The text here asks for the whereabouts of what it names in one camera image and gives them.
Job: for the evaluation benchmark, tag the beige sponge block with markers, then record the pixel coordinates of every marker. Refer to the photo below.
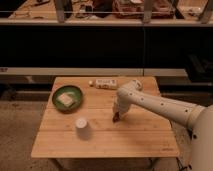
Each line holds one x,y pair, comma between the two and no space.
66,100

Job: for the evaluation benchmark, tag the long white shelf beam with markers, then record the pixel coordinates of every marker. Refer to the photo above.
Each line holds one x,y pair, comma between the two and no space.
21,75

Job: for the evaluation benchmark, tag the green bowl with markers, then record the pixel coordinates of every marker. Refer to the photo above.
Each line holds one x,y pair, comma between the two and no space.
73,91

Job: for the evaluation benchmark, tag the white rectangular box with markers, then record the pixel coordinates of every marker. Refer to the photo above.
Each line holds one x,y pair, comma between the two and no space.
106,84

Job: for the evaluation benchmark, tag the wooden table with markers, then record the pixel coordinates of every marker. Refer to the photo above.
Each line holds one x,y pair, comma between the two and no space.
140,134

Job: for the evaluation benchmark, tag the white paper cup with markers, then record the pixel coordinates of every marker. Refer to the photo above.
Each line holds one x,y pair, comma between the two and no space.
83,128

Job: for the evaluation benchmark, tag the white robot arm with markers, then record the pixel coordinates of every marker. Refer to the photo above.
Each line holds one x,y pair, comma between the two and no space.
197,118

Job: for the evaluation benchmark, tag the red tray on shelf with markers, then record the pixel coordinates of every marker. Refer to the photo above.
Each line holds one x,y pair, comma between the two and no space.
135,9

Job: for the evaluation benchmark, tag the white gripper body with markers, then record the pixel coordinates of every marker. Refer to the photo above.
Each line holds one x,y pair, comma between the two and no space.
121,107

